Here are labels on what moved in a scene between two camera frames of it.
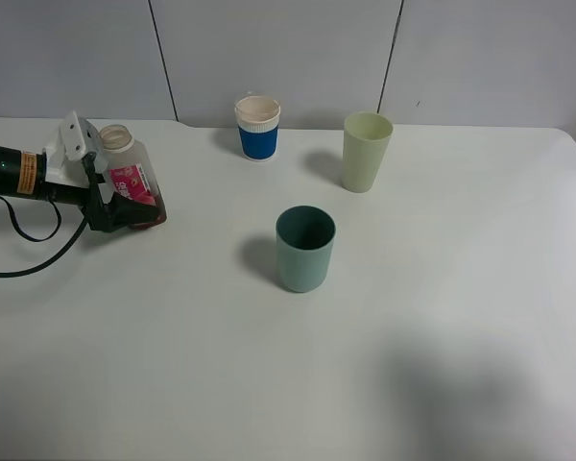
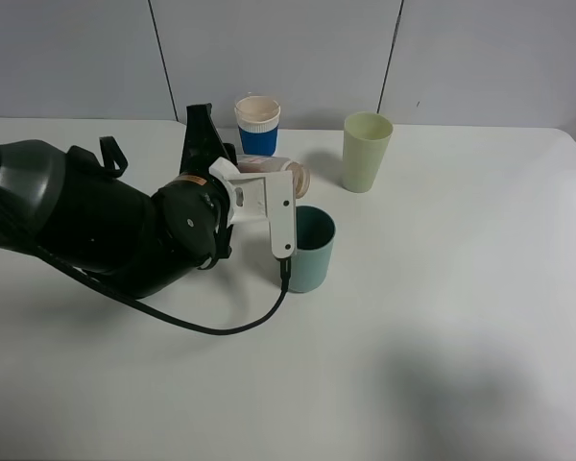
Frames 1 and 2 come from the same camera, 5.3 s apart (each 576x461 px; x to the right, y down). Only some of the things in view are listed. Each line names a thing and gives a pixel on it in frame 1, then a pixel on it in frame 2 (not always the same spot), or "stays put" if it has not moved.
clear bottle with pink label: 129,171 to 253,163
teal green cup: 304,241 stays put
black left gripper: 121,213 to 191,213
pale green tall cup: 366,137 stays put
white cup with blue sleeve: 258,120 stays put
